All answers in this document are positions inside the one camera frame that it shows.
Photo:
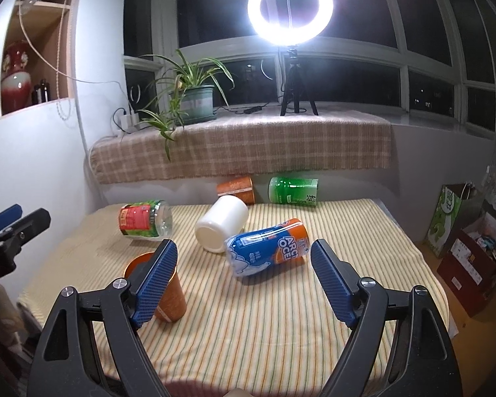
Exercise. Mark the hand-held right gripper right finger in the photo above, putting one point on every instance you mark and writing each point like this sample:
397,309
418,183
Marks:
330,281

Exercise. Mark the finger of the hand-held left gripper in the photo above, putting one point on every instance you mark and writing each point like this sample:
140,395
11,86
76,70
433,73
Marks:
27,225
4,217

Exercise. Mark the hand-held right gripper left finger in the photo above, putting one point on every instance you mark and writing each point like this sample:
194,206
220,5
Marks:
157,281

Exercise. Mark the plain orange cup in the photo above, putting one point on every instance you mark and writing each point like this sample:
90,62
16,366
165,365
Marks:
173,297

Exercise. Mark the white cup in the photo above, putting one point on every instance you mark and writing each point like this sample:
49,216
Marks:
221,223

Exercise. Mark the orange patterned cup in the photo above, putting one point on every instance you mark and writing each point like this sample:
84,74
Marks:
235,188

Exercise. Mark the clear jar red green label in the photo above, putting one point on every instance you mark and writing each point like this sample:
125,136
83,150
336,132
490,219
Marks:
138,219

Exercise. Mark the striped yellow table cloth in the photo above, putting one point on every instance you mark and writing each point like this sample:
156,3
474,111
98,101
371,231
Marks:
272,318

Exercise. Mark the dark red cloth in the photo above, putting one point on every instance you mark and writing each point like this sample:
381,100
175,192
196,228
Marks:
198,389

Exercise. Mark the dark small bottle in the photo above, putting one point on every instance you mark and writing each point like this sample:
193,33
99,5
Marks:
44,90
36,95

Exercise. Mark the green paper bag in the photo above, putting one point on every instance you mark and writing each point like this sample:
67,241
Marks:
442,219

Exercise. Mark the red ceramic vase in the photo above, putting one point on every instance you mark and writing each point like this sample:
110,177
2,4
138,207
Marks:
16,87

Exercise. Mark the dark red cardboard box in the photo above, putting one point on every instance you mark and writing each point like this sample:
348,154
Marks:
463,273

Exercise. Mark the white power strip with chargers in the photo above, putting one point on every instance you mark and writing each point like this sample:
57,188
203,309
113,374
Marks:
129,120

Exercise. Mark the plaid blanket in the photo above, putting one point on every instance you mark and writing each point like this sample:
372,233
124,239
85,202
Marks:
272,144

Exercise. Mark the potted spider plant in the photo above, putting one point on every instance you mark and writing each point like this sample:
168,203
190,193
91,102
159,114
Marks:
196,101

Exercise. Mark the wooden wall shelf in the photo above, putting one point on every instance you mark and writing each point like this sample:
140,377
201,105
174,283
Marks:
62,49

